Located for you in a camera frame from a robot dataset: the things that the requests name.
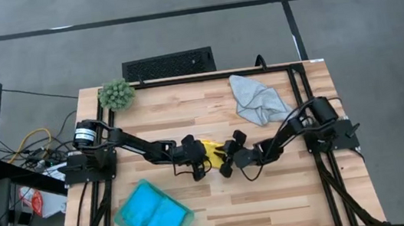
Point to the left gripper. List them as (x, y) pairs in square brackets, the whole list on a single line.
[(191, 154)]

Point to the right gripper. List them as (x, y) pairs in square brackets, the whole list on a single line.
[(246, 155)]

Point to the yellow microfiber towel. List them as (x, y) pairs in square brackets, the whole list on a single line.
[(212, 152)]

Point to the grey microfiber towel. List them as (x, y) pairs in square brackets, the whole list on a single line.
[(258, 100)]

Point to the blue microfiber towel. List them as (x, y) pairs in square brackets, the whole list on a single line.
[(142, 207), (167, 223)]

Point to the translucent green plastic bin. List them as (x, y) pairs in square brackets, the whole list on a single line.
[(119, 219)]

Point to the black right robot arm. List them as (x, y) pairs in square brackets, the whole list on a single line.
[(303, 123)]

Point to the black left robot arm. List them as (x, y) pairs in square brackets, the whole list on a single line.
[(132, 146)]

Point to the spiky green artificial plant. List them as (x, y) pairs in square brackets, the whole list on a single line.
[(116, 94)]

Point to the white sticker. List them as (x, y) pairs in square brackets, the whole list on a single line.
[(317, 60)]

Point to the white paper sheet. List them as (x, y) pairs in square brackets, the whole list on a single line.
[(54, 171)]

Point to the red and white bag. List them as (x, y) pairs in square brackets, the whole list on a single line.
[(37, 202)]

